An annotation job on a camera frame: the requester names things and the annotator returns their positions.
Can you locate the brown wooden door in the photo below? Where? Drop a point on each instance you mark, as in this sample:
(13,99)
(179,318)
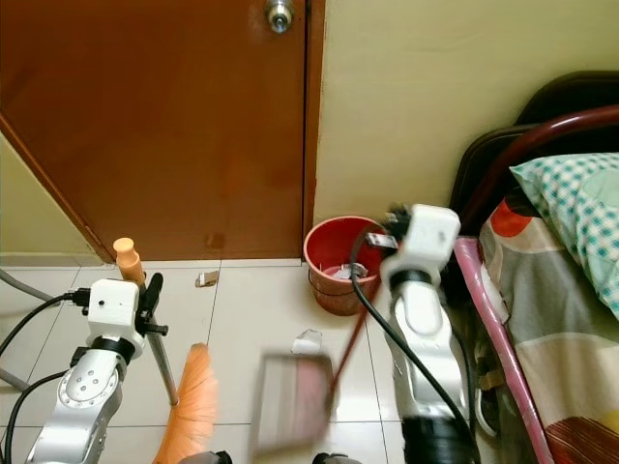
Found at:
(155,116)

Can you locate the dark right robot foot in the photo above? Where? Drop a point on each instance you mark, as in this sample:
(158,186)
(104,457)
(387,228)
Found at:
(337,459)

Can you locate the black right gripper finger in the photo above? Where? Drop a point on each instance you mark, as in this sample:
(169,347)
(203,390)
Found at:
(380,242)

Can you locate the green checked pillow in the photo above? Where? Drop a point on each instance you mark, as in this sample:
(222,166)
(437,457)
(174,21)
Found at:
(575,213)

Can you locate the white crumpled paper scrap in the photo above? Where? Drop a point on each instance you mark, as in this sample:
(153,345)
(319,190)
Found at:
(307,340)

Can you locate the silver round door knob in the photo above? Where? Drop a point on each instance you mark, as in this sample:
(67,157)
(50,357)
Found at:
(280,13)

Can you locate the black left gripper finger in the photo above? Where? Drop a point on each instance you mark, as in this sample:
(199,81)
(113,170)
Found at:
(153,286)

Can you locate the dark wooden headboard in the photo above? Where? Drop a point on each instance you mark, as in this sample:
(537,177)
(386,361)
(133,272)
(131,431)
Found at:
(566,92)

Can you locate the brown wooden door frame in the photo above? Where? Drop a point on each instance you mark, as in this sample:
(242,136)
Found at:
(313,106)

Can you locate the orange broom with silver shaft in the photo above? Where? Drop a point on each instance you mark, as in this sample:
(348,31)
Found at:
(191,406)

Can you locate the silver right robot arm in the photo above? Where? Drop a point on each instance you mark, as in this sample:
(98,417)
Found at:
(430,367)

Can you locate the white rubbish in bucket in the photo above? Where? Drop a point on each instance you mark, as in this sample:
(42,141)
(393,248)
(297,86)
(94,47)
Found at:
(340,272)

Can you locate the grey left robot foot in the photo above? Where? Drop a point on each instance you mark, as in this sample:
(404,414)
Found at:
(208,458)

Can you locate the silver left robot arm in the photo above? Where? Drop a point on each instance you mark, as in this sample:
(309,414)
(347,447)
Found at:
(82,406)

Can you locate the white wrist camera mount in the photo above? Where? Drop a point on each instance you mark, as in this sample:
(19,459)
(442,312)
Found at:
(430,237)
(113,305)

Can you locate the grey orange patterned bedsheet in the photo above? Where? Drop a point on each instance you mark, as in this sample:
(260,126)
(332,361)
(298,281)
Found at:
(561,367)

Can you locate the small brown paper scrap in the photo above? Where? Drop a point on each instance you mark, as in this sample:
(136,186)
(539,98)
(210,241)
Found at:
(207,279)

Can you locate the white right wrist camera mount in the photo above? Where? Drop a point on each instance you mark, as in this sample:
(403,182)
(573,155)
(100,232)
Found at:
(430,237)

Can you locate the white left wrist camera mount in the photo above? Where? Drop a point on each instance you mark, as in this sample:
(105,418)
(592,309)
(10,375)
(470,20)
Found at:
(113,305)

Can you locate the red plastic bucket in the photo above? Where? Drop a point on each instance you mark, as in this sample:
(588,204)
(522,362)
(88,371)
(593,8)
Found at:
(334,298)

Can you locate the maroon metal bed frame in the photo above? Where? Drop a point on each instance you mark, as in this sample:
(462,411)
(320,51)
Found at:
(503,338)

